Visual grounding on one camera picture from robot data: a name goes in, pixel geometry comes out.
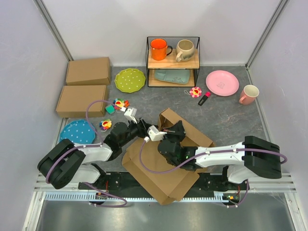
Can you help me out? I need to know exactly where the black wire wooden shelf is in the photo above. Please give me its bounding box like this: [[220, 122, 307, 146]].
[[146, 37, 200, 88]]

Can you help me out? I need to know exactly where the blue dotted plate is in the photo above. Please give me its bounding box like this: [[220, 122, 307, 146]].
[[59, 119, 96, 144]]

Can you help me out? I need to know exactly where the rear folded cardboard box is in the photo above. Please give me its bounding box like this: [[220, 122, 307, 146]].
[[66, 57, 111, 86]]

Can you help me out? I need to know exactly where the teal rectangular dish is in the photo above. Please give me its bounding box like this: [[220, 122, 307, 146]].
[[154, 69, 190, 84]]

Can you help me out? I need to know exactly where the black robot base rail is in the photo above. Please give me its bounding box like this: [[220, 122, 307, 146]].
[[93, 172, 249, 192]]

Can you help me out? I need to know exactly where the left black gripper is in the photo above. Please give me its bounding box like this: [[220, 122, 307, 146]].
[[119, 116, 154, 147]]

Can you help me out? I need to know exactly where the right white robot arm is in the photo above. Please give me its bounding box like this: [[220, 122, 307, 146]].
[[157, 121, 286, 190]]

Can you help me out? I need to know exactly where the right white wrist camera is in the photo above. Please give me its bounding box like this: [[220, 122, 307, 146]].
[[144, 125, 167, 142]]

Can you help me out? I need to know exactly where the folded cardboard box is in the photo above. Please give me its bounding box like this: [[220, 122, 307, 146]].
[[56, 85, 109, 118], [66, 57, 111, 86]]

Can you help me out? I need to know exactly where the brown cardboard box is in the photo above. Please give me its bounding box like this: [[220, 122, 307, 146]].
[[122, 108, 215, 205]]

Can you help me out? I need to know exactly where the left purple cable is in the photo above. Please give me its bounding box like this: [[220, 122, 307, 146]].
[[45, 100, 128, 208]]

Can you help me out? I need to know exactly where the pink mug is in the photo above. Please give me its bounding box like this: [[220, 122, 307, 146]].
[[239, 85, 259, 105]]

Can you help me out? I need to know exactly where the green dotted plate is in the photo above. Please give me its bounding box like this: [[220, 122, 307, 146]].
[[115, 68, 146, 93]]

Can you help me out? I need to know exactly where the front folded cardboard box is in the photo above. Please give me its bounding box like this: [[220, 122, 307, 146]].
[[56, 85, 109, 118]]

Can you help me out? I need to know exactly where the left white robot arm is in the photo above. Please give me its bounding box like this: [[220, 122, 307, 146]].
[[37, 119, 151, 190]]

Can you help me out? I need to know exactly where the rainbow flower plush toy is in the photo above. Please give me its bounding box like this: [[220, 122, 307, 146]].
[[114, 98, 130, 110]]

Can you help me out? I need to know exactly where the pink flower plush keychain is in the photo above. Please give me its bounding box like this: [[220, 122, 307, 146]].
[[184, 87, 202, 98]]

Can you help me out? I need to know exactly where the pink plate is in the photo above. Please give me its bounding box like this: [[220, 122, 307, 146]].
[[205, 70, 239, 97]]

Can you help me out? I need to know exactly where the beige ceramic mug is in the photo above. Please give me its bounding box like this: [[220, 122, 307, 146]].
[[176, 39, 195, 62]]

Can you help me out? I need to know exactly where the black pink marker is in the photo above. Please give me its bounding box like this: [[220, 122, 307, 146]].
[[198, 92, 211, 106]]

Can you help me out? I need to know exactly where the small rainbow flower plush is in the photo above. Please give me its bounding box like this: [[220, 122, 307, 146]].
[[99, 119, 112, 131]]

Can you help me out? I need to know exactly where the white slotted cable duct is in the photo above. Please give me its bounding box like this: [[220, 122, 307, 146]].
[[44, 192, 228, 203]]

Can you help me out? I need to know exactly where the orange mug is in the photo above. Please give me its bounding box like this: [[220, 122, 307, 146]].
[[150, 38, 173, 61]]

